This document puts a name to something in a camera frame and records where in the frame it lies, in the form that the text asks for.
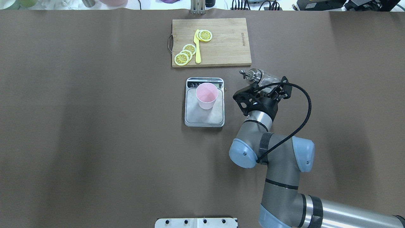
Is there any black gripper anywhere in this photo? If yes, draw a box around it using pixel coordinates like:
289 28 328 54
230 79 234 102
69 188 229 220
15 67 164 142
252 76 292 121

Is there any glass sauce bottle metal spout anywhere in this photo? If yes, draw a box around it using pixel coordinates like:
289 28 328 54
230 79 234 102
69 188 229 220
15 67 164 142
239 68 282 87

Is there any pink cup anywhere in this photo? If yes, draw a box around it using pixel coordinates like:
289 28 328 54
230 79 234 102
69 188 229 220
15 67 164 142
196 83 218 110

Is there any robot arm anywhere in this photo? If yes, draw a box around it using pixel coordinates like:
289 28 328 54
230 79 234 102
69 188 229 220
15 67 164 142
229 77 404 228

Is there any digital kitchen scale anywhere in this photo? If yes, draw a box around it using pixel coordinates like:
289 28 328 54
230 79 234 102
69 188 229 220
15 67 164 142
184 77 225 127

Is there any bamboo cutting board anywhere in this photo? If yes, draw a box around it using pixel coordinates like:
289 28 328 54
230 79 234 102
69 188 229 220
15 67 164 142
171 18 252 67

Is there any yellow plastic knife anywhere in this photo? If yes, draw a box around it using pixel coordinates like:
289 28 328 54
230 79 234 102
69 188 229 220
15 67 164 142
193 33 201 64

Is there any lemon slice front left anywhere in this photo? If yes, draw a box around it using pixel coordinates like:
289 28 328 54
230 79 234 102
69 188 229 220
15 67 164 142
199 30 213 42

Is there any lemon slice middle right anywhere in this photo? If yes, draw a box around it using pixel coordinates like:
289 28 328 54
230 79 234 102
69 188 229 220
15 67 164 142
179 49 193 61

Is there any lemon slice lower right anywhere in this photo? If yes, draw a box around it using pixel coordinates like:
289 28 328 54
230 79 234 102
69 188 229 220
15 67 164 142
183 44 196 55

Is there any lemon slice behind left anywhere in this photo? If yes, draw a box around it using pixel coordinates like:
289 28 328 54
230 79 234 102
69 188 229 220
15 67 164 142
195 30 202 41

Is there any black water bottle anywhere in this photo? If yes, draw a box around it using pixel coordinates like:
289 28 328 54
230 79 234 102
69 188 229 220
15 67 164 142
204 0 216 8

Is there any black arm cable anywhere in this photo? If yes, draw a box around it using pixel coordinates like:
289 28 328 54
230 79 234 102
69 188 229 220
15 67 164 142
257 82 312 164

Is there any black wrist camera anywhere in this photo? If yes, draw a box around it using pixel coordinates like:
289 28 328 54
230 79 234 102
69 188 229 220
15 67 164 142
233 83 263 116

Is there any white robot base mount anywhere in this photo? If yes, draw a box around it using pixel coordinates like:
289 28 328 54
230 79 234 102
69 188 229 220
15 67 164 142
154 218 239 228

